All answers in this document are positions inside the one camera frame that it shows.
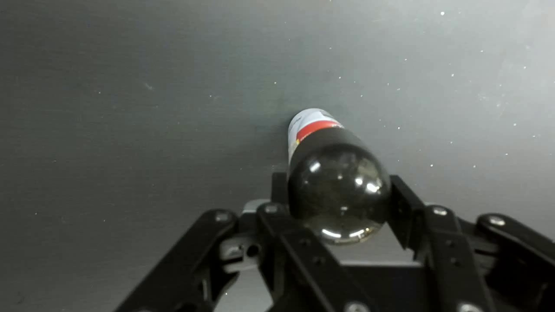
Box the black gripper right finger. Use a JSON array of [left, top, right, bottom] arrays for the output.
[[388, 174, 555, 312]]

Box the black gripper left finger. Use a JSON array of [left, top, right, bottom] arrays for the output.
[[114, 171, 376, 312]]

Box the black bottle cap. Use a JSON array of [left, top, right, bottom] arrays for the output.
[[287, 127, 391, 244]]

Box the red white spray can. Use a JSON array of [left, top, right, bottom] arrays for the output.
[[286, 107, 344, 164]]

